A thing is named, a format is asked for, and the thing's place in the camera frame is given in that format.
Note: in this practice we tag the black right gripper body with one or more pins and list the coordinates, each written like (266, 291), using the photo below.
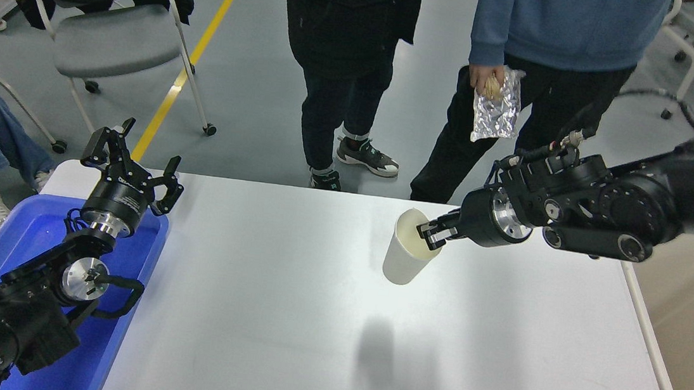
(482, 217)

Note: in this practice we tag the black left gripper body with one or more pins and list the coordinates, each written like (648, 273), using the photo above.
(118, 200)

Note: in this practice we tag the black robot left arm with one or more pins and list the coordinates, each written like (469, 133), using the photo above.
(23, 317)

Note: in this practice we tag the blue plastic tray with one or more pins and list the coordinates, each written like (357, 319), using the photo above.
(122, 352)

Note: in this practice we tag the person's right hand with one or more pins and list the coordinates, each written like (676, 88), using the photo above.
(480, 77)

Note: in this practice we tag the white paper cup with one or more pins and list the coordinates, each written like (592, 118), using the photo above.
(401, 264)

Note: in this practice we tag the silver foil bag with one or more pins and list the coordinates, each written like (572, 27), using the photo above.
(494, 120)

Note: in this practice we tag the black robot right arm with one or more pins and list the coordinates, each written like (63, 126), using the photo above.
(613, 208)

